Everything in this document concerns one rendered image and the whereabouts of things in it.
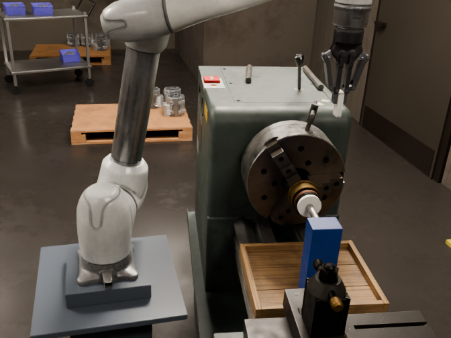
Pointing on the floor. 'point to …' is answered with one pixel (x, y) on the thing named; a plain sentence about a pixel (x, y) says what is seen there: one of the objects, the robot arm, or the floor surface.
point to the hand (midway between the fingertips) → (338, 103)
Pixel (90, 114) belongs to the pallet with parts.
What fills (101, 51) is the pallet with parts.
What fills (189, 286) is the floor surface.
